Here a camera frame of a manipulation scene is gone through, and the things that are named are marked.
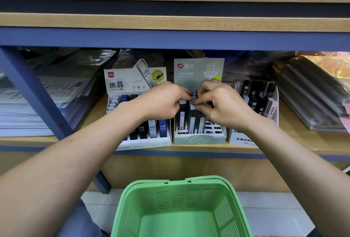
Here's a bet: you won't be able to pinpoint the person's right hand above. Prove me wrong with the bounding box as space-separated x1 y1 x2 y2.
192 79 259 134

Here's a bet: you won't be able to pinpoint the person's left hand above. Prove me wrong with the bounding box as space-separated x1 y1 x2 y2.
131 81 193 121

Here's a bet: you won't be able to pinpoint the clear plastic display box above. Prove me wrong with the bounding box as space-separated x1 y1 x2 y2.
228 79 280 149

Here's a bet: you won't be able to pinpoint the white display box red label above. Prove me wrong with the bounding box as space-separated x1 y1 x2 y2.
103 59 173 152

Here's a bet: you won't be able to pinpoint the pale green display box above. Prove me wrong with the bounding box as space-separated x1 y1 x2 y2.
172 57 228 146

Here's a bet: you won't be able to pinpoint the green plastic basket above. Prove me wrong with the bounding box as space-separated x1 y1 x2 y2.
110 175 254 237

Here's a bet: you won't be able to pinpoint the person's right forearm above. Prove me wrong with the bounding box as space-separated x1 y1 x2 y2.
241 116 350 237

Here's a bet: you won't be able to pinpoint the person's left forearm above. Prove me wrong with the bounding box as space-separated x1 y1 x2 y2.
0 103 154 237

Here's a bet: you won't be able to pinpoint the dark plastic-wrapped packs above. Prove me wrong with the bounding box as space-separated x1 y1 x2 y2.
224 51 350 133

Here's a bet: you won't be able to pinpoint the stack of wrapped paper packs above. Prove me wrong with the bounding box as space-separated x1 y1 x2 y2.
0 49 118 138

